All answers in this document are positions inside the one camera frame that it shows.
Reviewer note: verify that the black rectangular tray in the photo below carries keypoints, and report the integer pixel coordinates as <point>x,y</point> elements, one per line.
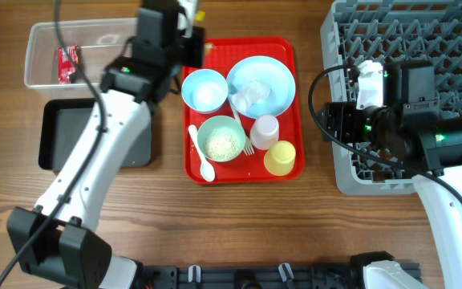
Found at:
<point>63,124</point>

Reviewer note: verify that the yellow snack wrapper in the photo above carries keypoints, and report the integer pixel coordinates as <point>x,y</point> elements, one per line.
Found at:
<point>200,16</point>

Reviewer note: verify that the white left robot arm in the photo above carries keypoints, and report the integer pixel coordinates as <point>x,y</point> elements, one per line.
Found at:
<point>56,240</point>

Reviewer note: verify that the green bowl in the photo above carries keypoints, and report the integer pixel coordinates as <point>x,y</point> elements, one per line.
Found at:
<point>221,138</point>

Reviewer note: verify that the light blue bowl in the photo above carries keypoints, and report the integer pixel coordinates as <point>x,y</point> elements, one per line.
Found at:
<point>204,91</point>

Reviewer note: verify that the red snack wrapper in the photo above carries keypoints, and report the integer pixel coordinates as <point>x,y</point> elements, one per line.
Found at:
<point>67,73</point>

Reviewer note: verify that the clear plastic waste bin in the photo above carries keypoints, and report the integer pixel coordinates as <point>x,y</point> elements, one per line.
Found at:
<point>99,41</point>

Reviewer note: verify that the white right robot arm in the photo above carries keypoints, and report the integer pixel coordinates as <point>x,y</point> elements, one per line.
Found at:
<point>430,150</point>

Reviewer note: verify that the red serving tray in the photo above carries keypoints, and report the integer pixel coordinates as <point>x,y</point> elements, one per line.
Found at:
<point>221,57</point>

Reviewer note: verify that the yellow plastic cup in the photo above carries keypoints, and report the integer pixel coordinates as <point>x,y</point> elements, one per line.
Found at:
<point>279,159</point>

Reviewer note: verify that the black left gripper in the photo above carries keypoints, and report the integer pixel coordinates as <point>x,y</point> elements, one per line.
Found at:
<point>194,58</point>

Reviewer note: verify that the white plastic fork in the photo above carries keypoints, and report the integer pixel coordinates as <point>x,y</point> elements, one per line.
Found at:
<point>248,148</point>

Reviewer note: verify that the white plastic spoon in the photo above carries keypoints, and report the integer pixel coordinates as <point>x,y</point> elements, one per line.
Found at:
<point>206,169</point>

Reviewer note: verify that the white plastic cup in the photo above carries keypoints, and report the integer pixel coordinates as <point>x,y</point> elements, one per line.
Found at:
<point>265,132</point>

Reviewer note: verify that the white tissue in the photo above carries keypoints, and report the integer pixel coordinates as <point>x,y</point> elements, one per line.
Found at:
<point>254,92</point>

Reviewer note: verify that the light blue plate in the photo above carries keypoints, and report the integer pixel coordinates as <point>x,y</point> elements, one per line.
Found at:
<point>268,75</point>

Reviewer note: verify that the grey dishwasher rack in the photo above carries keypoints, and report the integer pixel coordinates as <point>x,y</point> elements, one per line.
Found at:
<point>386,31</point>

